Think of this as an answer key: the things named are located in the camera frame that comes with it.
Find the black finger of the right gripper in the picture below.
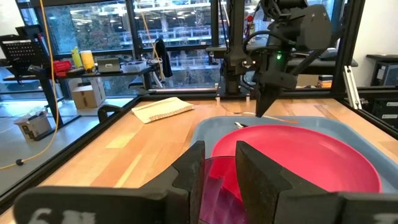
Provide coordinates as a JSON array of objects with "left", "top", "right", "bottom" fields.
[{"left": 254, "top": 83, "right": 281, "bottom": 118}]

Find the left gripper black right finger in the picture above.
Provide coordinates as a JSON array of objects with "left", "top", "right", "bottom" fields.
[{"left": 235, "top": 140, "right": 398, "bottom": 224}]

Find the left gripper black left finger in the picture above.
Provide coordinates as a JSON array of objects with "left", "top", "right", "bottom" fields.
[{"left": 14, "top": 140, "right": 206, "bottom": 224}]

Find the red faceted plastic cup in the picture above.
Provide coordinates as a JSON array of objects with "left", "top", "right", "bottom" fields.
[{"left": 198, "top": 155, "right": 249, "bottom": 224}]

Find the red plastic plate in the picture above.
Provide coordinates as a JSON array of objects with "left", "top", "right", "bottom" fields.
[{"left": 211, "top": 124, "right": 382, "bottom": 202}]

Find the blue-grey plastic tray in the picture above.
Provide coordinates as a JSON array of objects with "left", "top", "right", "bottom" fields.
[{"left": 190, "top": 115, "right": 398, "bottom": 194}]

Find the stack of small boxes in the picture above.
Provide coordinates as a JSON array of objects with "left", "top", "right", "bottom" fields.
[{"left": 317, "top": 74, "right": 334, "bottom": 89}]

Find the beige folded cloth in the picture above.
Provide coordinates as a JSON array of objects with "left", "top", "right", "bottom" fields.
[{"left": 131, "top": 96, "right": 195, "bottom": 124}]

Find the black shelf unit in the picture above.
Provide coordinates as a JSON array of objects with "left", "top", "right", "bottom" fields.
[{"left": 366, "top": 54, "right": 398, "bottom": 128}]

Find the black hanging cloth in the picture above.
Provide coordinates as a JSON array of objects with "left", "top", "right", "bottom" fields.
[{"left": 154, "top": 37, "right": 174, "bottom": 79}]

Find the brown cardboard box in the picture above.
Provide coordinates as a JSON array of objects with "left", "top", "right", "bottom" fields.
[{"left": 71, "top": 77, "right": 107, "bottom": 110}]

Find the white shallow box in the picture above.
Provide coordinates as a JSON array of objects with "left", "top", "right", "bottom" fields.
[{"left": 121, "top": 60, "right": 148, "bottom": 73}]

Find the grey metal box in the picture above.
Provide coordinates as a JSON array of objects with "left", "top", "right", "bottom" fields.
[{"left": 96, "top": 57, "right": 121, "bottom": 73}]

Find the small white floor box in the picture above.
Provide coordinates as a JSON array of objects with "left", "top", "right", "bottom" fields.
[{"left": 13, "top": 108, "right": 53, "bottom": 141}]

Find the black side table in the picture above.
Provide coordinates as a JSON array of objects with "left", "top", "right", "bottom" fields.
[{"left": 2, "top": 64, "right": 156, "bottom": 128}]

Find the yellow plastic container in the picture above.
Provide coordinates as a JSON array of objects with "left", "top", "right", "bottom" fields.
[{"left": 80, "top": 50, "right": 96, "bottom": 72}]

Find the yellow-green bottle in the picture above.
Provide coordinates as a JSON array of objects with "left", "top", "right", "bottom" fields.
[{"left": 71, "top": 46, "right": 83, "bottom": 69}]

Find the red box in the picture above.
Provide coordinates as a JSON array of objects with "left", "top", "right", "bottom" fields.
[{"left": 52, "top": 60, "right": 73, "bottom": 78}]

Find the black pegboard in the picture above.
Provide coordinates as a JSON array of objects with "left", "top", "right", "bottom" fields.
[{"left": 0, "top": 33, "right": 48, "bottom": 76}]

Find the silver angle bracket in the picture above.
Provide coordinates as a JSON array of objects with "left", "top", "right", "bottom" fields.
[{"left": 343, "top": 65, "right": 363, "bottom": 110}]

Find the black curved clamp handle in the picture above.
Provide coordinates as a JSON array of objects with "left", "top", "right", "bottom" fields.
[{"left": 97, "top": 104, "right": 124, "bottom": 124}]

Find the black aluminium table frame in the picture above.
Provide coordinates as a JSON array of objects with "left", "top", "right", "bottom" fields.
[{"left": 0, "top": 0, "right": 398, "bottom": 215}]

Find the yellow hanging cable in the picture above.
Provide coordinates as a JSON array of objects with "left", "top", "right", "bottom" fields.
[
  {"left": 0, "top": 0, "right": 60, "bottom": 171},
  {"left": 136, "top": 0, "right": 166, "bottom": 82}
]

